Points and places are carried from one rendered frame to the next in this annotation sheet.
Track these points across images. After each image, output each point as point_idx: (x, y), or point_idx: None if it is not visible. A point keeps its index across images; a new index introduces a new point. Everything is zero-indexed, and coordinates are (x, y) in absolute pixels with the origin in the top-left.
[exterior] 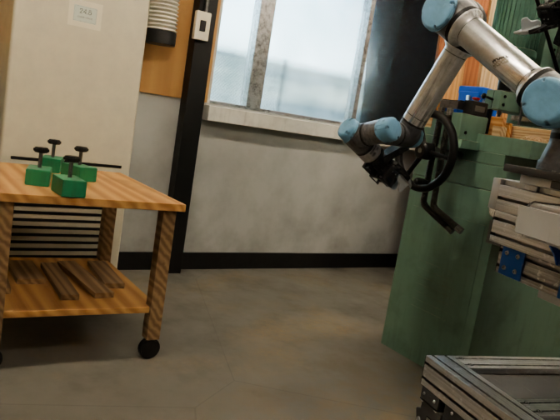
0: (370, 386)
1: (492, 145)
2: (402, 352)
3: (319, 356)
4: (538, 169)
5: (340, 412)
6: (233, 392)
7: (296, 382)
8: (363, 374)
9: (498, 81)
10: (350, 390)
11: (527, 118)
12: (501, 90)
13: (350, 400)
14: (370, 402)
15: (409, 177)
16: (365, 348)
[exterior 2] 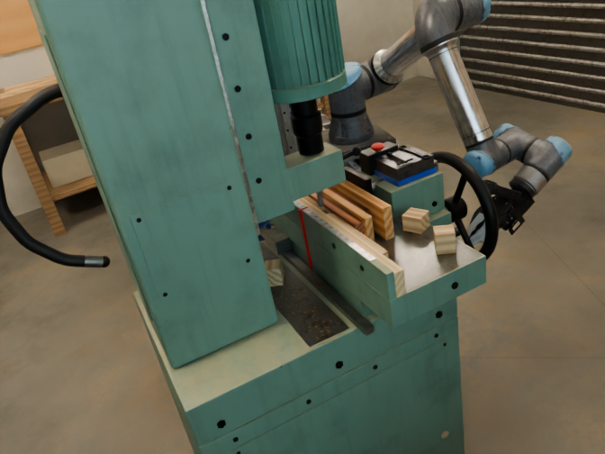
0: (477, 393)
1: None
2: None
3: (546, 441)
4: (378, 128)
5: (501, 343)
6: (599, 341)
7: (552, 374)
8: (486, 415)
9: (321, 133)
10: (497, 378)
11: (397, 86)
12: (325, 142)
13: (494, 362)
14: (476, 366)
15: (471, 221)
16: None
